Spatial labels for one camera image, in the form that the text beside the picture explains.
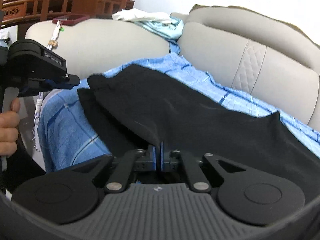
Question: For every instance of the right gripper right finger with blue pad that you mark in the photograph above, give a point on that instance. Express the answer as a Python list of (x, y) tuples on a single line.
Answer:
[(177, 160)]

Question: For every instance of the light green white clothes pile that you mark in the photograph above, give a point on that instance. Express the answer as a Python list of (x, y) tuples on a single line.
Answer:
[(160, 23)]

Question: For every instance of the dark wooden shelf furniture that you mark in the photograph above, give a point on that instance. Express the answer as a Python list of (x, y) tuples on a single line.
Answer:
[(15, 12)]

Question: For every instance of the person left hand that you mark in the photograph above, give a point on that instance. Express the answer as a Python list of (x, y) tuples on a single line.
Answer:
[(8, 129)]

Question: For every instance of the beige padded headboard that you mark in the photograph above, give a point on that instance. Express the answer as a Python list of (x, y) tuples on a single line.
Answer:
[(267, 59)]

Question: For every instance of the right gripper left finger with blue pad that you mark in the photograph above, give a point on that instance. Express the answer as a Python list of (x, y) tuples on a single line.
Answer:
[(132, 162)]

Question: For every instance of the black pants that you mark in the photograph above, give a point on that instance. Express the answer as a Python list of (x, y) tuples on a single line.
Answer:
[(140, 107)]

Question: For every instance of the blue checkered bed sheet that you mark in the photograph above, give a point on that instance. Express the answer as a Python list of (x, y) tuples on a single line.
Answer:
[(66, 137)]

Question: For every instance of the maroon phone case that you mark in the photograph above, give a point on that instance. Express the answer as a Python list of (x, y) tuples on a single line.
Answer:
[(70, 19)]

